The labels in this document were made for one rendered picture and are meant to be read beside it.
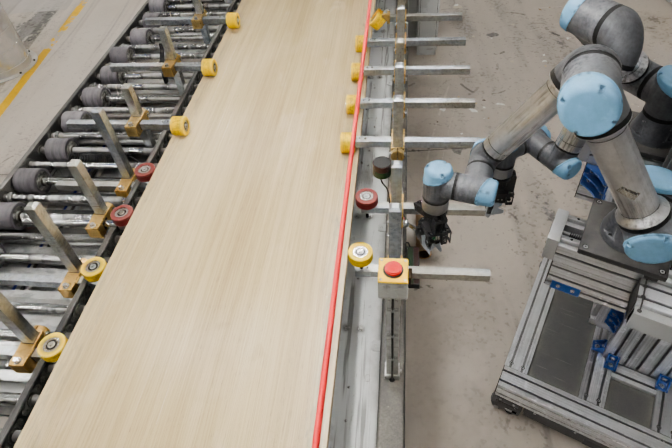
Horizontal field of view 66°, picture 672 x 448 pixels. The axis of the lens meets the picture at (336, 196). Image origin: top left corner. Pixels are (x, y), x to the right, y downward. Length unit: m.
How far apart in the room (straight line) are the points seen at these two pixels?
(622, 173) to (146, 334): 1.31
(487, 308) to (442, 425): 0.62
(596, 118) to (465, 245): 1.81
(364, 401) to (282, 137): 1.05
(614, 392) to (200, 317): 1.58
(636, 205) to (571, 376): 1.13
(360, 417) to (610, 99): 1.12
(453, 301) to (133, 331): 1.56
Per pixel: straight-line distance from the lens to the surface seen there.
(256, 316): 1.57
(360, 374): 1.75
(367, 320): 1.84
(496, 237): 2.93
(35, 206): 1.79
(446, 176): 1.36
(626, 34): 1.55
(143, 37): 3.27
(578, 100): 1.14
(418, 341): 2.52
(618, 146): 1.23
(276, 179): 1.93
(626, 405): 2.34
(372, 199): 1.81
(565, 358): 2.36
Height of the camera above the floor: 2.20
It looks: 45 degrees down
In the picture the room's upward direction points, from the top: 6 degrees counter-clockwise
